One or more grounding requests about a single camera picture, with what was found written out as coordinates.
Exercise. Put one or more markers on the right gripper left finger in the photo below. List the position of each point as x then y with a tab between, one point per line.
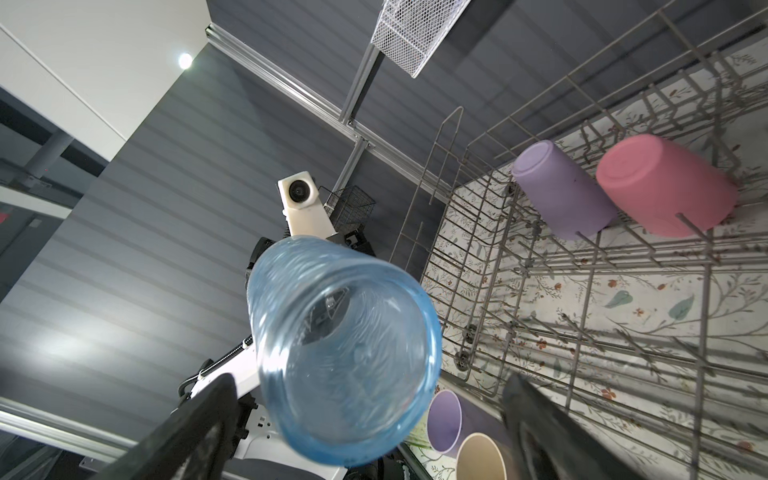
195	442

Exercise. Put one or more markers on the beige cup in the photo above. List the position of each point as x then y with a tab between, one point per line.
481	457

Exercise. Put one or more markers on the white mesh wall basket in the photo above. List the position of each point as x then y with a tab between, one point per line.
408	32

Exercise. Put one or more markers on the pink cup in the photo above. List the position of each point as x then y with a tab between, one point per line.
664	187

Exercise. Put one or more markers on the floral table mat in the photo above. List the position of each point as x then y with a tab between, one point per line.
656	346

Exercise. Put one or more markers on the blue transparent cup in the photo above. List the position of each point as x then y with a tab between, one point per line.
347	370

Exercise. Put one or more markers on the purple cup in row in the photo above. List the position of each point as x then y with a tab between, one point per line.
452	418

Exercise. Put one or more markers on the grey wire dish rack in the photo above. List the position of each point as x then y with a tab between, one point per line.
551	66

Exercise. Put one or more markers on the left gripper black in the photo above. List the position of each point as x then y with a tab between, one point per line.
294	264

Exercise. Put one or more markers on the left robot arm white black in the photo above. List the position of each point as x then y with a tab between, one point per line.
255	436

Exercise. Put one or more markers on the black wire wall basket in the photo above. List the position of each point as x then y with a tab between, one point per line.
348	208

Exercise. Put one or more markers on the light purple cup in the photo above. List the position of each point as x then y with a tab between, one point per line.
568	199

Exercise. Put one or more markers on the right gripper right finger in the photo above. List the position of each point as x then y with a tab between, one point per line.
548	444

